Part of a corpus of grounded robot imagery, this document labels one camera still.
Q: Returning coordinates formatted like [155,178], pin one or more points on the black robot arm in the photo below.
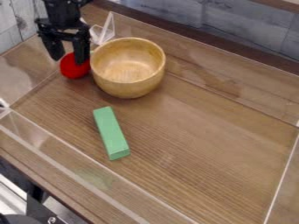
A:
[63,11]

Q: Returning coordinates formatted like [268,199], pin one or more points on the clear acrylic tray wall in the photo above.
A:
[212,136]

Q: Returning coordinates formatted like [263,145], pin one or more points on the green rectangular block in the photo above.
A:
[111,133]

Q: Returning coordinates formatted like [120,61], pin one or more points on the clear acrylic corner bracket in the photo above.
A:
[103,33]

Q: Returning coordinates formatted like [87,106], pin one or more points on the wooden bowl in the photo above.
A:
[127,67]

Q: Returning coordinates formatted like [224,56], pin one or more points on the black table clamp mount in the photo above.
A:
[37,214]

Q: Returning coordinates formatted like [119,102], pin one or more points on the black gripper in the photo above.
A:
[53,33]

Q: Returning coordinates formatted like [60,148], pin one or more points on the red plush fruit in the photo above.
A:
[71,69]

